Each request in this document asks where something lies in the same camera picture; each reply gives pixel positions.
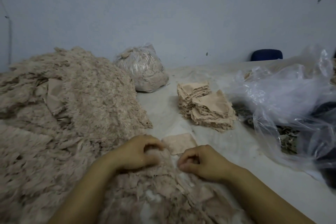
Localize blue chair back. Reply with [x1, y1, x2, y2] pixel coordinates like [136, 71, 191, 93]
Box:
[250, 48, 284, 62]

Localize person's right hand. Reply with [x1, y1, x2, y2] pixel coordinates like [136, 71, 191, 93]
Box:
[177, 145, 237, 182]

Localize large clear plastic bag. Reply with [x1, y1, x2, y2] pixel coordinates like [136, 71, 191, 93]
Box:
[228, 45, 336, 172]

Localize person's left hand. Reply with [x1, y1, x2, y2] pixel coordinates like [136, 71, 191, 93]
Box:
[102, 134, 166, 174]

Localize clear bag of beige scraps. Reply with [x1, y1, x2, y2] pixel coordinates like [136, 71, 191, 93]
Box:
[114, 43, 170, 93]

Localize person's right forearm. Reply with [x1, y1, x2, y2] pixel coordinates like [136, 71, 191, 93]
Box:
[226, 166, 316, 224]

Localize person's left forearm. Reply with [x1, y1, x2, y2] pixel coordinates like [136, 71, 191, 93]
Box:
[47, 159, 120, 224]

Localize beige scrap strips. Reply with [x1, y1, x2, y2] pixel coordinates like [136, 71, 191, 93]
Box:
[97, 150, 253, 224]

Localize large pile beige fabric scraps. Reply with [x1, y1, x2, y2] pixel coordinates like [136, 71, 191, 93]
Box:
[0, 47, 154, 224]

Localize stack of sorted beige pieces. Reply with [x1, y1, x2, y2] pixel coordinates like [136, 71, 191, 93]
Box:
[177, 82, 212, 119]

